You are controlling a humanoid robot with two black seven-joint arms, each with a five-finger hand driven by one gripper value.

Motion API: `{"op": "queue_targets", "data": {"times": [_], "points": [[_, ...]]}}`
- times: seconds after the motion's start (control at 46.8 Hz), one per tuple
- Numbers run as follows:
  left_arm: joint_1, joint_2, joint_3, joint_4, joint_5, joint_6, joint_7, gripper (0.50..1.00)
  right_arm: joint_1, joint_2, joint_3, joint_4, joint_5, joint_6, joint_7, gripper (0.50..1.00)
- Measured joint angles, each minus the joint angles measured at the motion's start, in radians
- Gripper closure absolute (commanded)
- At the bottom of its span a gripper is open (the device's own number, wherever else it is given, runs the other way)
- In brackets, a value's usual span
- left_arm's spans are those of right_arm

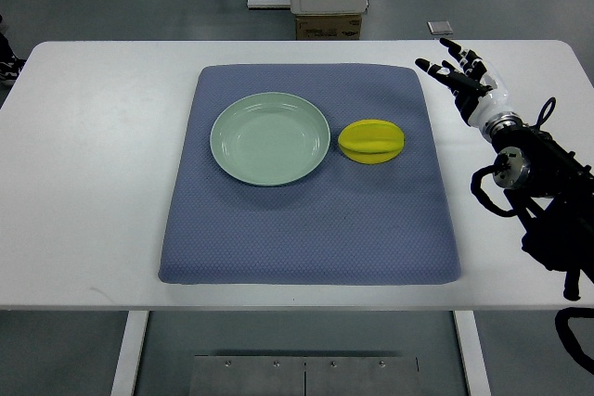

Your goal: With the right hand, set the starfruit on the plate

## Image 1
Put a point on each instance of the white metal rail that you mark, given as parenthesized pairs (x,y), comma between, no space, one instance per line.
(268,4)

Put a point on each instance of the white left table leg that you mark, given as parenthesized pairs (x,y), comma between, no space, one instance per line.
(124,381)

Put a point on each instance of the white table leg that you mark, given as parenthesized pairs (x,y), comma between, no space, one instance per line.
(471,354)
(124,381)

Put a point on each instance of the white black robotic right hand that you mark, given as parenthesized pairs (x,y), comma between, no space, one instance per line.
(480,95)

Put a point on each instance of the metal base plate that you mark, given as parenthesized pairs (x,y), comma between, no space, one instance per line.
(309,375)

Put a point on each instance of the white right table leg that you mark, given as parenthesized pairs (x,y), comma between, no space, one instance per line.
(471,354)

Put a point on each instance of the brown cardboard box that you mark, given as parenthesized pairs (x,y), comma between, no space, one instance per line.
(328,27)

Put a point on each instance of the light green plate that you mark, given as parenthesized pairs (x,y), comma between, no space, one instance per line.
(270,139)

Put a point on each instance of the small grey floor plate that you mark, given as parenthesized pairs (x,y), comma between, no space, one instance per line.
(440,27)

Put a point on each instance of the yellow starfruit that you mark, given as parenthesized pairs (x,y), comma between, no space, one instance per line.
(371,141)

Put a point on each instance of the blue quilted mat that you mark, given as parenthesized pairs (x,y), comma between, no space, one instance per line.
(345,223)

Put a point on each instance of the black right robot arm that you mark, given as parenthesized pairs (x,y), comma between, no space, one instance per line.
(543,185)

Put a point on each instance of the black white shoe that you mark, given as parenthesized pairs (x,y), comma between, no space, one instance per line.
(11,65)

